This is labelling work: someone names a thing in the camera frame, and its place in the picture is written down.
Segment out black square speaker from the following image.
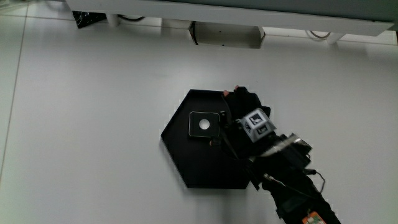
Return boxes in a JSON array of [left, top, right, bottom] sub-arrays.
[[188, 111, 221, 138]]

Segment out white table frame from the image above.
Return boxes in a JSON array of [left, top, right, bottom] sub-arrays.
[[65, 0, 398, 45]]

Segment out black cable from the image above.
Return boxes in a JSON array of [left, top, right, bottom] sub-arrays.
[[118, 14, 146, 22]]

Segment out white open bracket box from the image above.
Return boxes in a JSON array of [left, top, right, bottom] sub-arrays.
[[188, 21, 266, 50]]

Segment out black hexagonal plate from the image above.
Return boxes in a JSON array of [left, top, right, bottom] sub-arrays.
[[160, 88, 253, 190]]

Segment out person's right forearm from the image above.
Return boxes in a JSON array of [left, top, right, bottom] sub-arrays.
[[248, 133, 343, 224]]

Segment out grey cable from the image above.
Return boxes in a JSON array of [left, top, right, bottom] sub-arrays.
[[305, 30, 332, 40]]

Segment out person's right hand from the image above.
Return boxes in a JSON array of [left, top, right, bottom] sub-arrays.
[[210, 85, 277, 161]]

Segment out black patterned object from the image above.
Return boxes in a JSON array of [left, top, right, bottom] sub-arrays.
[[72, 11, 108, 29]]

